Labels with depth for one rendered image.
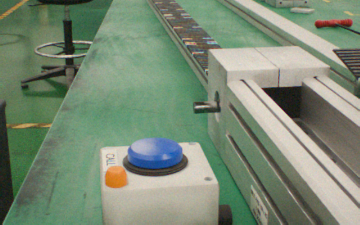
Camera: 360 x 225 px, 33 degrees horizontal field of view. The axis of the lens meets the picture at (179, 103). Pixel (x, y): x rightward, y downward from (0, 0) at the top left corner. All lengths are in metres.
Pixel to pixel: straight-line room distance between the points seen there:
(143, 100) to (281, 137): 0.38
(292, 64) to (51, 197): 0.25
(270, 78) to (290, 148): 0.17
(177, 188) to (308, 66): 0.22
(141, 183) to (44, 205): 0.14
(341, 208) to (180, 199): 0.12
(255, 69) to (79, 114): 0.26
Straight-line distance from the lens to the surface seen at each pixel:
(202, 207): 0.42
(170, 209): 0.42
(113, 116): 0.73
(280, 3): 1.55
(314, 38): 1.03
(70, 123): 0.71
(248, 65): 0.58
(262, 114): 0.47
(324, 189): 0.36
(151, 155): 0.42
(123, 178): 0.41
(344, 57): 0.86
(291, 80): 0.58
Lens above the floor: 1.02
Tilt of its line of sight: 18 degrees down
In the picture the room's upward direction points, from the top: straight up
